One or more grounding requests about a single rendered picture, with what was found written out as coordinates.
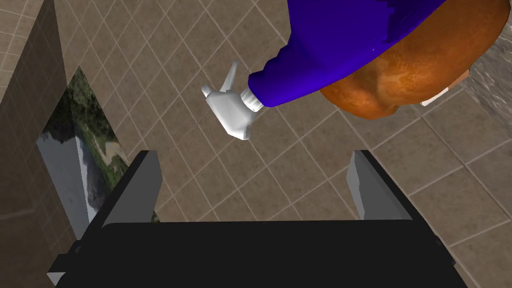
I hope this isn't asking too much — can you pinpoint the blue spray bottle white nozzle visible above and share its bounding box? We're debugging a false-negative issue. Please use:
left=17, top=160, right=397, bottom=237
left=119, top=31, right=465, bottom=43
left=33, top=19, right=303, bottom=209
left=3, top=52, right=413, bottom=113
left=200, top=0, right=447, bottom=141

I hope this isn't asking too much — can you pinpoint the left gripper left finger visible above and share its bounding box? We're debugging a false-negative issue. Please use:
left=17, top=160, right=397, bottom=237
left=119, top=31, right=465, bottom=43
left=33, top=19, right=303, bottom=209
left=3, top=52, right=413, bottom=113
left=81, top=150, right=164, bottom=241

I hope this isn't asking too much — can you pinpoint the landscape picture on wall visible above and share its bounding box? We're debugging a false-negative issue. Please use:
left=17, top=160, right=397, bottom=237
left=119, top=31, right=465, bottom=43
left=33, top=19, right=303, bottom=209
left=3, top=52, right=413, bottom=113
left=35, top=66, right=161, bottom=241

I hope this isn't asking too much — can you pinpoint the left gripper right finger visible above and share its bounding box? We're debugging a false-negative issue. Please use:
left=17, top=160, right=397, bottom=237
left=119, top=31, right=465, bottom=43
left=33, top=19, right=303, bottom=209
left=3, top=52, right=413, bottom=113
left=345, top=149, right=426, bottom=222

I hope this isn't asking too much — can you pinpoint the brown bread loaf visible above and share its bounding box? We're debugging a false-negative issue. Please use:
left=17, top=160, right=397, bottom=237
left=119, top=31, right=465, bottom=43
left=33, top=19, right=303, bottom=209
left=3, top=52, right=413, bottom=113
left=319, top=0, right=512, bottom=121

